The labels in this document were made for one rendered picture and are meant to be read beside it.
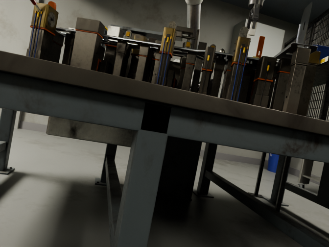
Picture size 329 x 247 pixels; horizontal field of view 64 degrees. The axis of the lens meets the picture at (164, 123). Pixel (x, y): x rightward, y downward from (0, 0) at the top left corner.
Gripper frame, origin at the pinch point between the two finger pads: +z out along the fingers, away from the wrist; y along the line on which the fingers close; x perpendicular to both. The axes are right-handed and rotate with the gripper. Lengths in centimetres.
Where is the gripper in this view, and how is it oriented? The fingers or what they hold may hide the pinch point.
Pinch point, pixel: (248, 37)
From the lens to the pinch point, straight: 157.4
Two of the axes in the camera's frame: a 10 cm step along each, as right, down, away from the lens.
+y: -1.0, 0.2, -9.9
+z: -1.9, 9.8, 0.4
